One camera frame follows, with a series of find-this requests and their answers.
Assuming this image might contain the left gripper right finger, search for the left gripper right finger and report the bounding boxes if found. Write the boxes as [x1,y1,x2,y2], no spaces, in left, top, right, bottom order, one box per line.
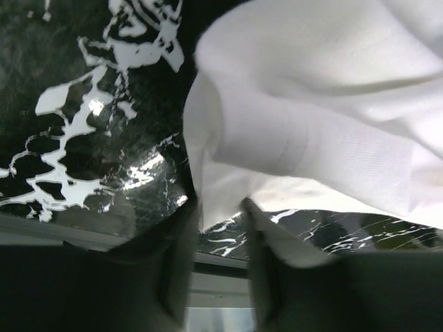
[242,199,339,331]

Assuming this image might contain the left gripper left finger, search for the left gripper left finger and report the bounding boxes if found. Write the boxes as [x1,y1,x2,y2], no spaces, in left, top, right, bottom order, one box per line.
[114,198,199,331]

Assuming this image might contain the white t shirt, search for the white t shirt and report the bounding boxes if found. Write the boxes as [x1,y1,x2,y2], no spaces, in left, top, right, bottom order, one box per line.
[183,1,442,230]

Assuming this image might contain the black marble pattern mat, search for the black marble pattern mat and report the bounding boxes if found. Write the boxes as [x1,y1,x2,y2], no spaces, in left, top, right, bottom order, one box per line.
[1,1,249,239]

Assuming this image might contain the aluminium rail profile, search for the aluminium rail profile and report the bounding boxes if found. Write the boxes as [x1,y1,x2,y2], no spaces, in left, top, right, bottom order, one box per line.
[1,214,252,308]

